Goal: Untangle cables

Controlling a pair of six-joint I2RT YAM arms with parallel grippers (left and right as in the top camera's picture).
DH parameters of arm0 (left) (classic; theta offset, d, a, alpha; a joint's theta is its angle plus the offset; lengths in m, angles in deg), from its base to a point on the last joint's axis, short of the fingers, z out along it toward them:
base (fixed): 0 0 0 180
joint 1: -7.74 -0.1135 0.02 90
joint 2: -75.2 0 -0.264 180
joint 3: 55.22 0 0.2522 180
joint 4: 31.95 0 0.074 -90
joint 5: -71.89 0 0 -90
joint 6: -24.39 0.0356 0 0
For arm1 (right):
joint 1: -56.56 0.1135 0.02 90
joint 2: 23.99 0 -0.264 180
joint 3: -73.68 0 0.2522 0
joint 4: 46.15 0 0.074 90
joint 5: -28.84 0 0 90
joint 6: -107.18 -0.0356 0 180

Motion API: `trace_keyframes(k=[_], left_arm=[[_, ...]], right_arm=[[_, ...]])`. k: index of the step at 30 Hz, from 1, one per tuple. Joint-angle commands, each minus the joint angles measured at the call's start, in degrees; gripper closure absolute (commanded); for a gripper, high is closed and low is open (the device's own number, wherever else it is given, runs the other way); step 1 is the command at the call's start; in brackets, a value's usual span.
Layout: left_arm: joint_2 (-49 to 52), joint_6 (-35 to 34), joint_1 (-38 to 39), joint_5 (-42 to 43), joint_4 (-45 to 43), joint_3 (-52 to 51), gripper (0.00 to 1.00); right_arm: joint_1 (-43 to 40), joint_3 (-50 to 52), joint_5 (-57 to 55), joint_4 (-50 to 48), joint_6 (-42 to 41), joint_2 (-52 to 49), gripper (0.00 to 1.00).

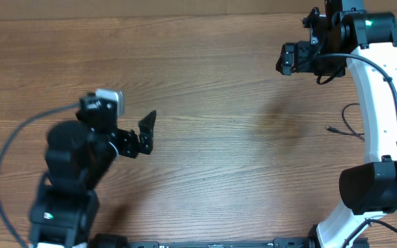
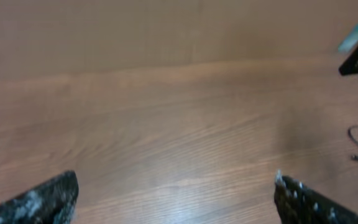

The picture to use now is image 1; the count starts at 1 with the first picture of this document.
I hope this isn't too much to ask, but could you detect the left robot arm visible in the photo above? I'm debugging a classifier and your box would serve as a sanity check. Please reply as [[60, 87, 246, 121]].
[[29, 97, 156, 247]]

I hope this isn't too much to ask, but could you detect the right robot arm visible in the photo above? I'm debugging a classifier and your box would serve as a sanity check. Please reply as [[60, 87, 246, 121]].
[[272, 1, 397, 247]]

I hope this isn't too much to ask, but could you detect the cardboard back panel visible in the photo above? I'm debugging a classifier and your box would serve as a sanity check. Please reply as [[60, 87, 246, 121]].
[[0, 0, 397, 21]]

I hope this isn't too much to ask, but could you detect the left camera cable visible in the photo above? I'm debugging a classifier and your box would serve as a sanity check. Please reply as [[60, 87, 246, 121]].
[[0, 102, 82, 248]]

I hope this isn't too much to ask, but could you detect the camera cable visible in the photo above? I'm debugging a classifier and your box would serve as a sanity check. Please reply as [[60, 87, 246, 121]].
[[314, 53, 397, 248], [0, 102, 82, 248]]

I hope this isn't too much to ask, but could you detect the right camera cable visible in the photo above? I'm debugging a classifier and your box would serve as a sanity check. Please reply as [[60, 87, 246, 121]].
[[314, 53, 397, 248]]

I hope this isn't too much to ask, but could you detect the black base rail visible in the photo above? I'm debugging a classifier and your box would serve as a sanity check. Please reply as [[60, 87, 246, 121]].
[[88, 233, 370, 248]]

